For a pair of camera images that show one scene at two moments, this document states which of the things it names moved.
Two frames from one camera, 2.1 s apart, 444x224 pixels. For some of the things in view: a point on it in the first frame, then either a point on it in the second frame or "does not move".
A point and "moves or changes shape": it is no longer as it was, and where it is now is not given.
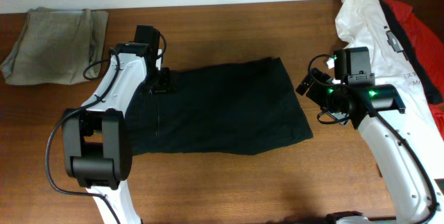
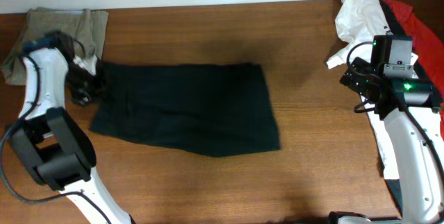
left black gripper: (169, 80) to (85, 100)
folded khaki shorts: (55, 46) does not move
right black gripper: (316, 93) to (358, 74)
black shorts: (242, 107) moves or changes shape
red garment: (429, 46) does not move
